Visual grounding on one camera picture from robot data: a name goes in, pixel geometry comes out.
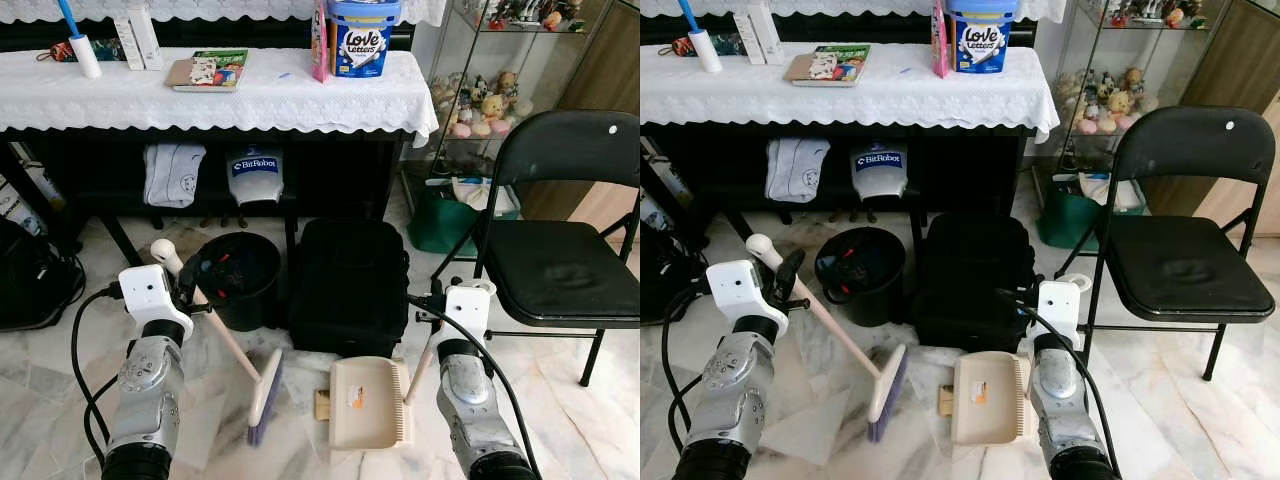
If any beige plastic dustpan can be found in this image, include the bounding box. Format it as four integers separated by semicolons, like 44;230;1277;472
328;320;443;452
950;350;1036;447

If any beige broom with purple bristles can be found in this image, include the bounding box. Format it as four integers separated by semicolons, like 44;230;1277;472
745;233;910;445
150;238;287;448

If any black plastic bucket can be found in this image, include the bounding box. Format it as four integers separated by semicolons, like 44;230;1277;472
195;232;284;332
814;227;907;328

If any green bag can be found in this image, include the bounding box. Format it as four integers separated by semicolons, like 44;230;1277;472
1035;172;1147;250
407;180;522;257

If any light grey shirt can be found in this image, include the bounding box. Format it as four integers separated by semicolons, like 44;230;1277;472
143;143;208;210
765;138;832;205

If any white BitRobot bag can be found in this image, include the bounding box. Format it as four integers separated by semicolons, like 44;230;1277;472
851;140;910;204
226;145;287;209

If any black folding chair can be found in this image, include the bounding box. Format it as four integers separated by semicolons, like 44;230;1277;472
1055;105;1277;382
432;110;641;387

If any black table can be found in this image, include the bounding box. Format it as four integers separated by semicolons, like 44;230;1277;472
640;122;1032;267
0;125;412;271

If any white printed bag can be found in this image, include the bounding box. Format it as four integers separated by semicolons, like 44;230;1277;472
0;150;67;240
640;140;692;234

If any black backpack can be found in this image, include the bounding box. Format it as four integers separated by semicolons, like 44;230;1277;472
0;215;87;332

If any white lace tablecloth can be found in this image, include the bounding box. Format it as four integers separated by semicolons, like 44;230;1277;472
0;0;448;26
640;0;1069;23
0;48;440;149
640;44;1061;144

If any brown patterned notebook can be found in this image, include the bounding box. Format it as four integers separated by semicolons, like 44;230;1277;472
165;56;220;93
783;52;839;88

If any green book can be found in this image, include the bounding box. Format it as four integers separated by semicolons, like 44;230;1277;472
815;44;872;87
195;49;250;92

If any white carton box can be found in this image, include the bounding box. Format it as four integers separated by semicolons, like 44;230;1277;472
732;11;766;67
112;14;144;72
750;2;787;65
130;5;165;71

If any dark patterned pouch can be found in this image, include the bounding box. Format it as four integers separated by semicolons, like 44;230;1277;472
36;38;123;64
672;33;746;59

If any pink carton box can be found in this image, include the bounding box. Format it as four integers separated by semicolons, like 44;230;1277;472
932;0;953;80
311;0;333;84

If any glass display cabinet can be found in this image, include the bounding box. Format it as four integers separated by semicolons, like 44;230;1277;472
400;0;617;217
1035;0;1252;212

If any blue Love Letters tub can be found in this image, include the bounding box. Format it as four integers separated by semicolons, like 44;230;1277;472
327;0;404;80
946;0;1022;75

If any brown wooden door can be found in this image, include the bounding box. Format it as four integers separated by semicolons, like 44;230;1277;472
520;0;641;237
1145;0;1280;237

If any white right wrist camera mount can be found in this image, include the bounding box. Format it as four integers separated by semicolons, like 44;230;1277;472
1037;273;1093;341
445;280;498;346

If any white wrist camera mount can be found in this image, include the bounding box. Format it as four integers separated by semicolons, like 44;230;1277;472
1037;273;1093;341
445;280;498;346
118;264;195;341
705;260;789;337

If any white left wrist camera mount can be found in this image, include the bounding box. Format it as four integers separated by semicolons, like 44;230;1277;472
705;260;789;337
118;264;195;341

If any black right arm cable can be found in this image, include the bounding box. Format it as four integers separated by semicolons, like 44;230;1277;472
408;296;543;480
1000;290;1123;479

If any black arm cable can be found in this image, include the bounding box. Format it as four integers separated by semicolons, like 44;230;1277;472
408;296;543;480
1000;290;1123;479
69;285;127;467
659;284;714;471

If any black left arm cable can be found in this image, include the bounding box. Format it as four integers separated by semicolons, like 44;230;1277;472
69;285;127;467
659;284;714;471

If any blue handled white lint roller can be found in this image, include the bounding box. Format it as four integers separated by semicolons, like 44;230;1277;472
57;0;104;80
678;0;724;75

